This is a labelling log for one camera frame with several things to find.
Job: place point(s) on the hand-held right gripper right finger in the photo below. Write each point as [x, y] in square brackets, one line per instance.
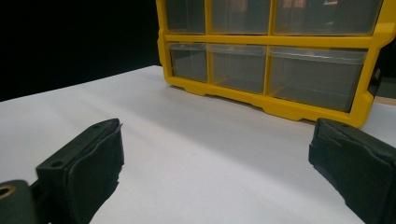
[364, 168]

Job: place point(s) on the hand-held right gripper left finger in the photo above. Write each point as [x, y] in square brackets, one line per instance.
[90, 168]

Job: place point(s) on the yellow black drawer organizer cabinet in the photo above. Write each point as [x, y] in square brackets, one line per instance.
[280, 107]

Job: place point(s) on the grid of transparent bins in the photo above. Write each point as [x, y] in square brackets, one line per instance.
[311, 77]

